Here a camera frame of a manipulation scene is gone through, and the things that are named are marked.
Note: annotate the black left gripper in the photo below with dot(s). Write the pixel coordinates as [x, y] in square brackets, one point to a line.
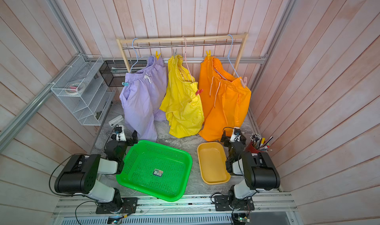
[134, 139]

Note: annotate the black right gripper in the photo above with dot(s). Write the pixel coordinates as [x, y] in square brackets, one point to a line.
[226, 139]

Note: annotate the purple shorts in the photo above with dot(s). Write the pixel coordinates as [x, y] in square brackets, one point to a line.
[142, 96]

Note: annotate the yellow clothespin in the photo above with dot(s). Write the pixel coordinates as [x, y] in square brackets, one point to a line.
[157, 55]
[208, 53]

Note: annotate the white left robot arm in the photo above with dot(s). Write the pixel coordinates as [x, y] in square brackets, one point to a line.
[79, 177]

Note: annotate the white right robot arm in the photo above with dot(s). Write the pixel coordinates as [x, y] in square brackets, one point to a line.
[249, 159]

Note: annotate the orange shorts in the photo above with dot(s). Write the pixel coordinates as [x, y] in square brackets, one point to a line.
[225, 100]

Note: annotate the yellow shorts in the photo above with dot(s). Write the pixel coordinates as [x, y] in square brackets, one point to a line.
[182, 103]

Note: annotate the yellow clothespin on orange shorts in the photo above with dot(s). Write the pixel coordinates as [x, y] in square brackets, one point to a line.
[208, 53]

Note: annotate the red pen cup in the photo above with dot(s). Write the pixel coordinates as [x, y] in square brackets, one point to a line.
[259, 144]

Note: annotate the small white device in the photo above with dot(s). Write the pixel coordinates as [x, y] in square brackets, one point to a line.
[119, 120]

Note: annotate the yellow plastic tray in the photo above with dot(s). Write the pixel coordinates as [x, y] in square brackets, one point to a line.
[212, 158]

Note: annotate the green plastic basket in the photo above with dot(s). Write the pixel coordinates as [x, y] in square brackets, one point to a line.
[157, 170]

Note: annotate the pink clothespin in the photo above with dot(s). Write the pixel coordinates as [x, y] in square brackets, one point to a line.
[244, 80]

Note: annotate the red clothespin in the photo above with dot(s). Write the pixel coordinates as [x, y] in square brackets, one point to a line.
[199, 91]

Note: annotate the tape roll on shelf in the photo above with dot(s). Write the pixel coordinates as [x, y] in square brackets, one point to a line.
[74, 88]

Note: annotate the wooden clothes rack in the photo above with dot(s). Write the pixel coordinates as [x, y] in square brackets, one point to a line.
[179, 42]

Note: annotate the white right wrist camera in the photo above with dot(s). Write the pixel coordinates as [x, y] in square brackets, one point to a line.
[235, 137]

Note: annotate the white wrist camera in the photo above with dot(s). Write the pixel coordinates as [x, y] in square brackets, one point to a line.
[119, 131]
[235, 137]

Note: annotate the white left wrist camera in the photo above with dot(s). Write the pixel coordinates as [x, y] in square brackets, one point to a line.
[119, 131]

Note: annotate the white wire mesh shelf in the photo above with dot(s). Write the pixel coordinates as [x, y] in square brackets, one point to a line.
[92, 104]

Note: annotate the black mesh wall basket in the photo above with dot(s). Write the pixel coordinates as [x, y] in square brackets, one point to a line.
[113, 72]

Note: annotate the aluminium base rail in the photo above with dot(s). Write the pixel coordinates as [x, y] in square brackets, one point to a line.
[196, 209]

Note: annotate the pink wire hanger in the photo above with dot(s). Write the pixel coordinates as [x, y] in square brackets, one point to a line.
[186, 62]

